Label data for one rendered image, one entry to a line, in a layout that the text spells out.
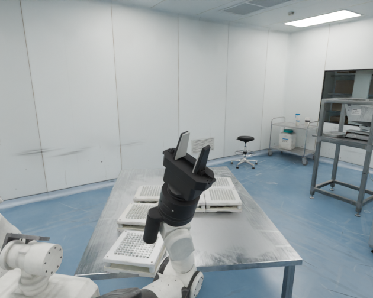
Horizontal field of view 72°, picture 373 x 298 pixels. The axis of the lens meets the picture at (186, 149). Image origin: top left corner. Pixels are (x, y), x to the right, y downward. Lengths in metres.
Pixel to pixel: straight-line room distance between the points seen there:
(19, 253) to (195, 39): 4.82
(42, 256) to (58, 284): 0.11
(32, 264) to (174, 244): 0.30
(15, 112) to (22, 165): 0.77
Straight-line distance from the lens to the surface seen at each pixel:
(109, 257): 1.33
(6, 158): 4.35
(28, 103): 4.23
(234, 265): 1.39
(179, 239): 0.62
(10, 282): 0.80
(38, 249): 0.67
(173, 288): 0.79
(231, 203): 1.79
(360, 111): 3.99
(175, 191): 0.55
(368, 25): 6.30
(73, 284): 0.73
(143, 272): 1.30
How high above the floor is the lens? 1.70
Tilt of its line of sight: 14 degrees down
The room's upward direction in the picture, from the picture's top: straight up
